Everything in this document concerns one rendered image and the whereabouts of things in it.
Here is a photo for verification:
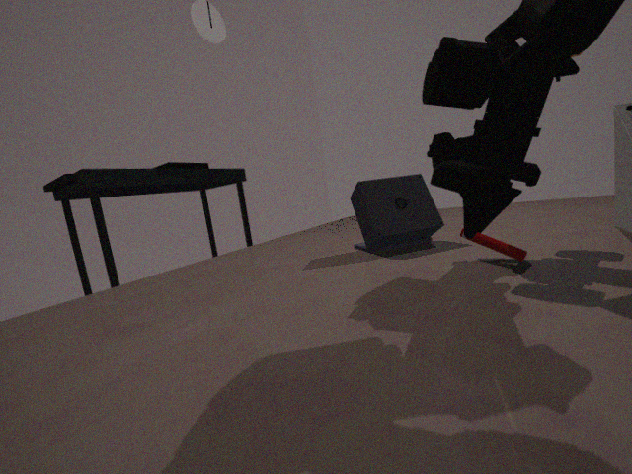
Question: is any red peg with white band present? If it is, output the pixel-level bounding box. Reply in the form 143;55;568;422
460;228;527;261

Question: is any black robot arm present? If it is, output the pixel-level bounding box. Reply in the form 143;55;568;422
423;0;625;167

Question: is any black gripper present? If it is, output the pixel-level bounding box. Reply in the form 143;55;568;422
431;113;541;239

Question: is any dark grey panel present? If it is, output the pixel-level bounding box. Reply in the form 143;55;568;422
351;175;444;253

